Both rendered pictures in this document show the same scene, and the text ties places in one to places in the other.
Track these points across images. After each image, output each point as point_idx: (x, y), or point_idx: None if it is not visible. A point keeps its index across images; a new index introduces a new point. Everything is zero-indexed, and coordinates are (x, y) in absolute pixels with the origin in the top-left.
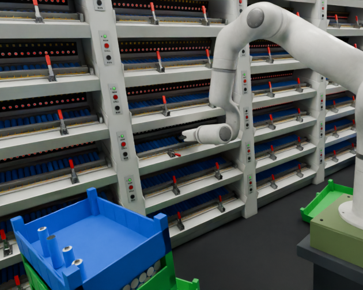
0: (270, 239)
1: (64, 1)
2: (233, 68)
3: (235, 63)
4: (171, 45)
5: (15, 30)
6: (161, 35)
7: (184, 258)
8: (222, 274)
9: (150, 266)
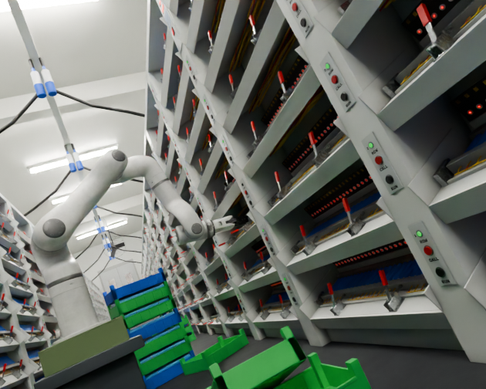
0: None
1: None
2: (150, 187)
3: (149, 183)
4: None
5: (180, 182)
6: (193, 147)
7: (257, 346)
8: (223, 368)
9: (112, 302)
